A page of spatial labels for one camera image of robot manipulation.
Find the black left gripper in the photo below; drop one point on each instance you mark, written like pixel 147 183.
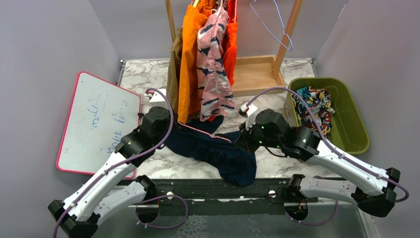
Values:
pixel 174 123

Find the pink wire hanger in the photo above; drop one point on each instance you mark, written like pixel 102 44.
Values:
pixel 193 133

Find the wooden clothes rack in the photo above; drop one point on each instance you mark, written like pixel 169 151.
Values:
pixel 252 73

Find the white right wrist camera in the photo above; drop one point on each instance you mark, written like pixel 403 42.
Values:
pixel 249 112

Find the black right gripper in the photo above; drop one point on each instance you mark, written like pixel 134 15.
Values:
pixel 244 139

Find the tan brown shorts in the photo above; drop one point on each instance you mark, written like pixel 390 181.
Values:
pixel 173 75

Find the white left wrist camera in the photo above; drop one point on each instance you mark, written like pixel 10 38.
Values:
pixel 156 99

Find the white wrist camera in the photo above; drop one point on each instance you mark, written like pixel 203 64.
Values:
pixel 249 112
pixel 156 99

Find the olive green plastic basket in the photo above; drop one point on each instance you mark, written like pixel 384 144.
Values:
pixel 348 131

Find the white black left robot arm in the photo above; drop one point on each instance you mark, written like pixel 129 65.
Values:
pixel 81 214

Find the pink shark print shorts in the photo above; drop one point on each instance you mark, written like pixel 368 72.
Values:
pixel 214 88

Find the pink framed whiteboard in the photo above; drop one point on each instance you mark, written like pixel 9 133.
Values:
pixel 100 114

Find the navy blue shorts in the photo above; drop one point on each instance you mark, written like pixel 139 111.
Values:
pixel 234 165

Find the colourful comic print shorts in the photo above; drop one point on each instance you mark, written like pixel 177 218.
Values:
pixel 320 103

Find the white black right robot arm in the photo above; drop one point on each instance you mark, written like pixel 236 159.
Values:
pixel 361 184

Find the red orange shorts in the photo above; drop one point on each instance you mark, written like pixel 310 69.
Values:
pixel 230 41

